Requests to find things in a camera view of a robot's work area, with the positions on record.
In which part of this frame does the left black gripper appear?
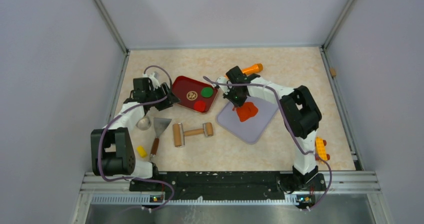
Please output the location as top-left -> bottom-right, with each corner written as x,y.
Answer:
146,82 -> 180,111

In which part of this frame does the orange-red dough lump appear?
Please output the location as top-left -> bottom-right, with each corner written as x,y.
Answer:
232,102 -> 259,122

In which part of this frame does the metal scraper wooden handle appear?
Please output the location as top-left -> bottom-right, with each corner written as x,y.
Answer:
149,117 -> 172,162

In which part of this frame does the dark red lacquer tray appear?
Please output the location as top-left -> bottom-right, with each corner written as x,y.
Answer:
172,76 -> 218,114

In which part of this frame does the wooden double-ended dough roller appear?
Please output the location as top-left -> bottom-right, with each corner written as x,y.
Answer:
172,122 -> 214,148

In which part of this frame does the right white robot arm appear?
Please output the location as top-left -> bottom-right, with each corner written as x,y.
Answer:
215,66 -> 322,190

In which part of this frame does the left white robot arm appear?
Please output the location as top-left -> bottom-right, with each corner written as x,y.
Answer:
90,77 -> 180,176

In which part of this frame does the green dough disc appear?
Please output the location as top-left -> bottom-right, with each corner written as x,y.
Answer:
200,87 -> 214,98

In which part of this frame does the red dough disc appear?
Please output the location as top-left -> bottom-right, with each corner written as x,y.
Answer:
193,100 -> 207,113

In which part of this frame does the orange plastic rolling pin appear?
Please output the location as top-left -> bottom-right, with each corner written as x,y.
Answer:
242,63 -> 264,76

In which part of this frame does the lavender plastic cutting board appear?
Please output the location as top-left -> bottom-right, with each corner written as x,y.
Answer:
216,97 -> 279,144

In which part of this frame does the small yellow block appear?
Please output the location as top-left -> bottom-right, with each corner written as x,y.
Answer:
136,146 -> 148,158

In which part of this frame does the yellow toy car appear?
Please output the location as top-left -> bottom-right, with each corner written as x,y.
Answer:
315,137 -> 331,163

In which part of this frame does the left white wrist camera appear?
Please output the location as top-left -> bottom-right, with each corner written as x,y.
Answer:
148,71 -> 161,89

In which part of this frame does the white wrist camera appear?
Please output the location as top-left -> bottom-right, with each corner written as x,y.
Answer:
215,76 -> 231,95
148,71 -> 161,89

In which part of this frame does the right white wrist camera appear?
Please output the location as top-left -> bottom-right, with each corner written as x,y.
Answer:
215,76 -> 231,95

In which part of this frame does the small tan wall knob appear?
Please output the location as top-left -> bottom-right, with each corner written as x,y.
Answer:
329,68 -> 337,78

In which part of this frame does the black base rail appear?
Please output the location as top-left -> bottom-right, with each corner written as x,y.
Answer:
129,171 -> 328,201

